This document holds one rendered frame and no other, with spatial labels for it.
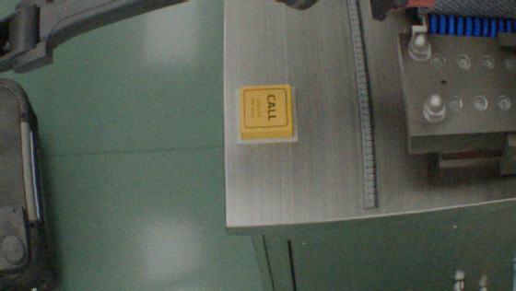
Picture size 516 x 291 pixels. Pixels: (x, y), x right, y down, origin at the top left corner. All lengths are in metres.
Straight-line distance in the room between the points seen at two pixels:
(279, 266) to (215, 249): 0.78
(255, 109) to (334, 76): 0.13
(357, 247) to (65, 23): 0.59
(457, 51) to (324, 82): 0.24
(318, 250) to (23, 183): 0.90
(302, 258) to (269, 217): 0.17
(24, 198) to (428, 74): 1.15
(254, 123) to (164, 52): 1.15
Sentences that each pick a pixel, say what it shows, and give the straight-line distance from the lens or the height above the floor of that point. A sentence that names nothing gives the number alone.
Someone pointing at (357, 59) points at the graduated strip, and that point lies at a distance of 1.72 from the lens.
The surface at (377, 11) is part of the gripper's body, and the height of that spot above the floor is 1.10.
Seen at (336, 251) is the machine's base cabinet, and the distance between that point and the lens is 1.76.
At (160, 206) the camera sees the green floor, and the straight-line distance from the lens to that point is 2.63.
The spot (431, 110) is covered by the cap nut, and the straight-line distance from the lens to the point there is 1.52.
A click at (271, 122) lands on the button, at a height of 0.92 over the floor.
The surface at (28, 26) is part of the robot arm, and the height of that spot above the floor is 1.17.
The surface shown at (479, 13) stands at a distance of 1.63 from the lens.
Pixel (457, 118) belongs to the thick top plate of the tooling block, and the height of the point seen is 1.03.
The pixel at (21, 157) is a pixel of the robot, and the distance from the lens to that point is 2.48.
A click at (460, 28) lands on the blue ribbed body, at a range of 1.61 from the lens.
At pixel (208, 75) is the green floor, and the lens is 2.74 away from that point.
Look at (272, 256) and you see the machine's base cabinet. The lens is 1.76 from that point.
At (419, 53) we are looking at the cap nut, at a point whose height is 1.05.
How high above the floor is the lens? 2.42
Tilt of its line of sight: 66 degrees down
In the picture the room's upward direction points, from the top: 10 degrees counter-clockwise
